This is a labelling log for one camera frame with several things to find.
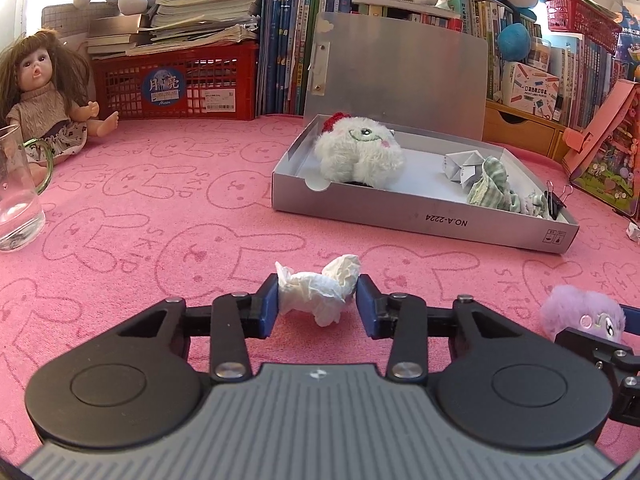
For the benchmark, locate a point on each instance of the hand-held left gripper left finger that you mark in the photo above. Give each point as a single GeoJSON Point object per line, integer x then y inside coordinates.
{"type": "Point", "coordinates": [270, 305]}

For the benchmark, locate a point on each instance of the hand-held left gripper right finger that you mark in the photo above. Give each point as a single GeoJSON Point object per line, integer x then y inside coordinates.
{"type": "Point", "coordinates": [364, 305]}

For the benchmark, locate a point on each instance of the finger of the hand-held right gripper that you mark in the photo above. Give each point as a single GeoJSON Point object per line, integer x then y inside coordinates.
{"type": "Point", "coordinates": [590, 342]}
{"type": "Point", "coordinates": [631, 317]}

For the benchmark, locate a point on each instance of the purple fluffy plush toy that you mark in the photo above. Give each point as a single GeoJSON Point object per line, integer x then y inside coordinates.
{"type": "Point", "coordinates": [580, 312]}

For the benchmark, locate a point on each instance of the white tissue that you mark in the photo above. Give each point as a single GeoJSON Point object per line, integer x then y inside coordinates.
{"type": "Point", "coordinates": [315, 290]}

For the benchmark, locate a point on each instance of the silver cardboard box with lid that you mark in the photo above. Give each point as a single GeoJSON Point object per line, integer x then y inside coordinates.
{"type": "Point", "coordinates": [425, 180]}

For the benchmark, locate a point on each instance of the white fluffy plush toy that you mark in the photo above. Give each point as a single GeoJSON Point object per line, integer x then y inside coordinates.
{"type": "Point", "coordinates": [360, 150]}

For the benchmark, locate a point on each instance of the white paper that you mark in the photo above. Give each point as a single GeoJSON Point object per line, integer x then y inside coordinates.
{"type": "Point", "coordinates": [462, 165]}

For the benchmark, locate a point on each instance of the green striped cloth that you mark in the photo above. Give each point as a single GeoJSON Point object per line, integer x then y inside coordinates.
{"type": "Point", "coordinates": [492, 185]}

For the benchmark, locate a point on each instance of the red knitted piece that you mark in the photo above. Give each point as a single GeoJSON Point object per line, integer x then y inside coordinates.
{"type": "Point", "coordinates": [336, 121]}

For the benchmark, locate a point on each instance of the small crumpled paper scrap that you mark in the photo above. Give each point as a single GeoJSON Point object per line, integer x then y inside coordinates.
{"type": "Point", "coordinates": [634, 232]}

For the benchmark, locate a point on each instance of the black binder clip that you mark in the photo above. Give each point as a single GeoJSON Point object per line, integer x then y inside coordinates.
{"type": "Point", "coordinates": [555, 200]}

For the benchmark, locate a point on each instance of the pink triangular toy case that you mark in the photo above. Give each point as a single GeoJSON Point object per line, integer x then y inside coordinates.
{"type": "Point", "coordinates": [607, 150]}

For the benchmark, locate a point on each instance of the wooden desktop drawer unit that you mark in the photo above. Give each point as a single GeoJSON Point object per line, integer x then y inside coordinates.
{"type": "Point", "coordinates": [520, 127]}

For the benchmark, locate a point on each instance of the large red plastic basket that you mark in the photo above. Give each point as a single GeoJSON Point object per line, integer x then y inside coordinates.
{"type": "Point", "coordinates": [175, 85]}

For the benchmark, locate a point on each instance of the white illustrated carton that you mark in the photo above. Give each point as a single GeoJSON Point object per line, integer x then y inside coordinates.
{"type": "Point", "coordinates": [530, 87]}

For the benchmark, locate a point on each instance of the row of upright books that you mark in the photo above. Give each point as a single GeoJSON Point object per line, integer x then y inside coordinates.
{"type": "Point", "coordinates": [280, 45]}

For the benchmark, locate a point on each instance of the dark blue illustrated box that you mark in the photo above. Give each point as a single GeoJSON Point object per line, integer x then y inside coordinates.
{"type": "Point", "coordinates": [631, 35]}

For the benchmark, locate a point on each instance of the brown-haired doll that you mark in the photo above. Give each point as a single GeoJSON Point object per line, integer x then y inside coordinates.
{"type": "Point", "coordinates": [45, 100]}

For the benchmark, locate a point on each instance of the small red plastic basket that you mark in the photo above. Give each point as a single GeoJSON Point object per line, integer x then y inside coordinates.
{"type": "Point", "coordinates": [580, 15]}

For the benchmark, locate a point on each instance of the stack of worn books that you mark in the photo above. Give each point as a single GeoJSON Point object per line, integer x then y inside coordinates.
{"type": "Point", "coordinates": [190, 5]}

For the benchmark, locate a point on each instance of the grey grid cutting mat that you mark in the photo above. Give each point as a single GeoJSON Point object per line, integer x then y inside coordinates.
{"type": "Point", "coordinates": [65, 17]}

